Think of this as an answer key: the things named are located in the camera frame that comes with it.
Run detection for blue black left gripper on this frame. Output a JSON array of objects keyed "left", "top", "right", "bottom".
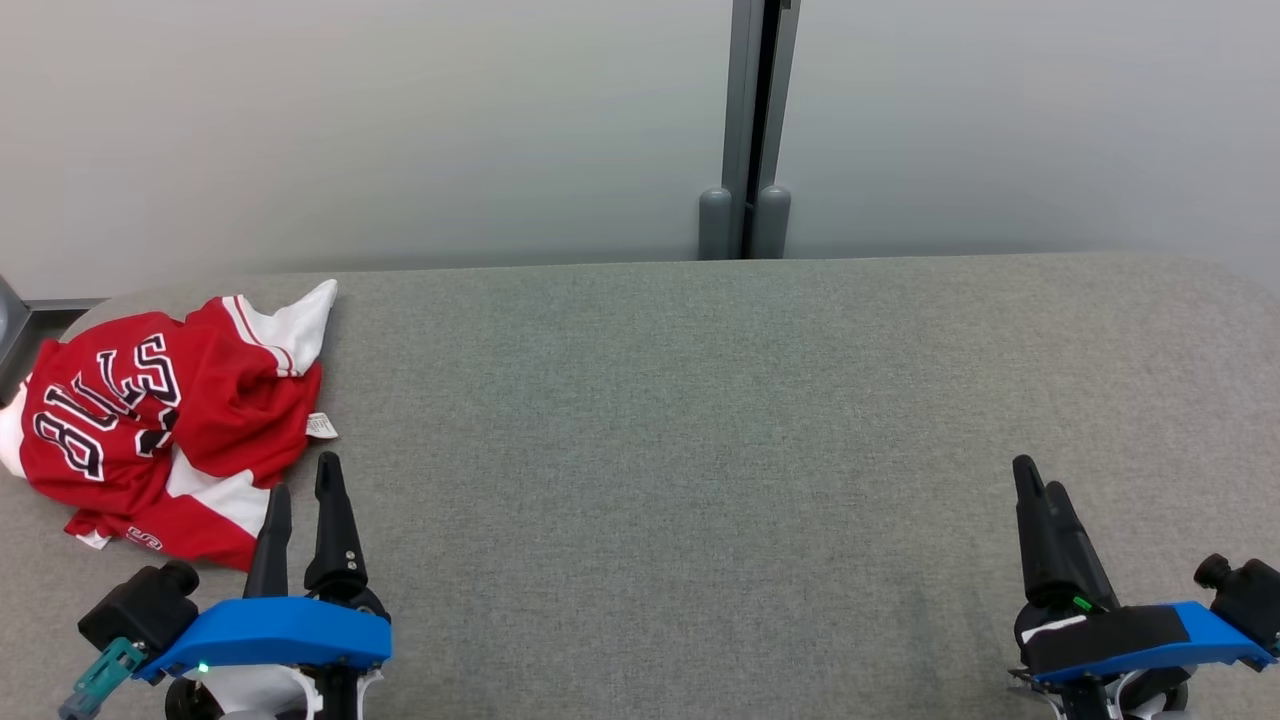
[{"left": 135, "top": 452, "right": 393, "bottom": 683}]

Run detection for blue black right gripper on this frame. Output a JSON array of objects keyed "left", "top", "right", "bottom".
[{"left": 1012, "top": 455, "right": 1276, "bottom": 689}]

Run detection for red white lettered shorts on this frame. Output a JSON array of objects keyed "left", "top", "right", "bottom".
[{"left": 0, "top": 310, "right": 273, "bottom": 572}]

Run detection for teal plug left camera cable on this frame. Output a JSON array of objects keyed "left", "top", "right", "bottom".
[{"left": 58, "top": 638, "right": 147, "bottom": 720}]

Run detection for grey metal cart frame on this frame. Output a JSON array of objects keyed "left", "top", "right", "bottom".
[{"left": 0, "top": 275, "right": 107, "bottom": 403}]

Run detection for grey rounded post foot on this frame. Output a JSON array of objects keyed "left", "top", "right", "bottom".
[
  {"left": 754, "top": 184, "right": 793, "bottom": 260},
  {"left": 697, "top": 186, "right": 735, "bottom": 261}
]

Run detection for dark grey partition post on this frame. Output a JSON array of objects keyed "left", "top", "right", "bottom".
[{"left": 720, "top": 0, "right": 802, "bottom": 260}]

